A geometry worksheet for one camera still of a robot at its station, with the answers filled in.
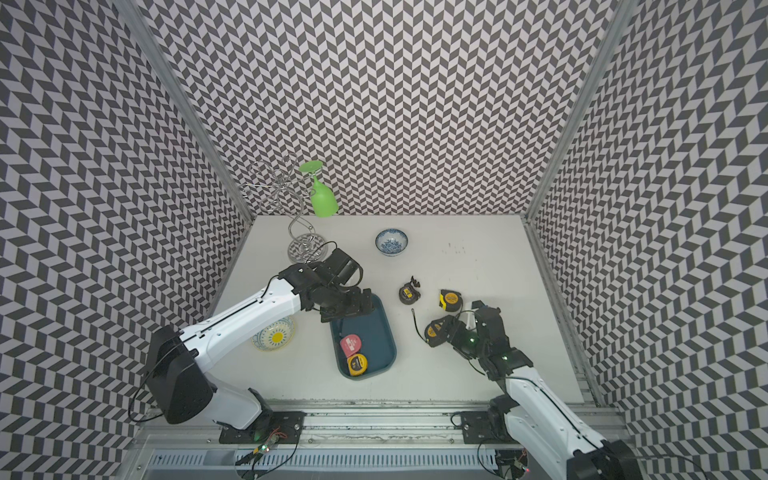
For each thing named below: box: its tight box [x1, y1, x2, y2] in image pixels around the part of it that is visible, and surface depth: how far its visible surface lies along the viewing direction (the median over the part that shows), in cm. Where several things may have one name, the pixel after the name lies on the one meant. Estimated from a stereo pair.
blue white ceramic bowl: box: [375, 228, 409, 258], surface depth 110 cm
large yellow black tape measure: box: [438, 289, 463, 312], surface depth 95 cm
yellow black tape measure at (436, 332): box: [411, 308, 453, 348], surface depth 77 cm
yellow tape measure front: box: [347, 353, 369, 376], surface depth 82 cm
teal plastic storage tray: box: [330, 294, 397, 379], surface depth 87 cm
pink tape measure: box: [340, 334, 362, 357], surface depth 86 cm
